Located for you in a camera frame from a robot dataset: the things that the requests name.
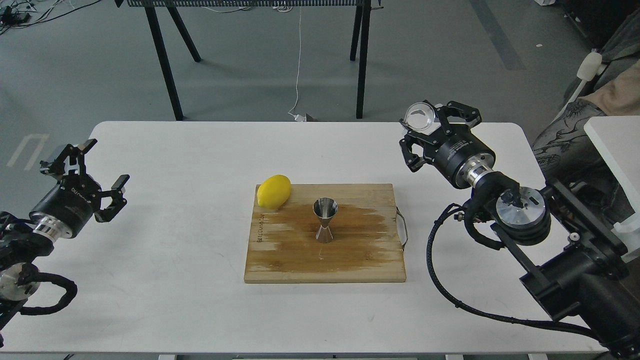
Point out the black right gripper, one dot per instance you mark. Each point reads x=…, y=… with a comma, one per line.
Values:
x=453, y=150

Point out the person in tan shirt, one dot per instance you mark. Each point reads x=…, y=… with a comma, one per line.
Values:
x=563, y=150

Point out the wooden cutting board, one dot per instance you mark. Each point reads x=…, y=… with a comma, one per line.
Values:
x=282, y=248

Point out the white office chair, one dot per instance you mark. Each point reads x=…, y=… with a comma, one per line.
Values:
x=590, y=70

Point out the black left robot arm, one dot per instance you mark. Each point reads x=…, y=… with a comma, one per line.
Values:
x=20, y=277

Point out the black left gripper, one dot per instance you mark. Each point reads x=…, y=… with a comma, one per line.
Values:
x=69, y=205

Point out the steel double jigger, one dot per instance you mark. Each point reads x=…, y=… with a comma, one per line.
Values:
x=324, y=209

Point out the white side table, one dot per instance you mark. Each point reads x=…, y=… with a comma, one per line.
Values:
x=617, y=139

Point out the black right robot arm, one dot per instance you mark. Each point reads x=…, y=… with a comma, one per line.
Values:
x=574, y=266

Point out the small clear glass cup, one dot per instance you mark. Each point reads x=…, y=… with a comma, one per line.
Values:
x=419, y=116

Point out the yellow lemon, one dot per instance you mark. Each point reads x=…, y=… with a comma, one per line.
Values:
x=274, y=192

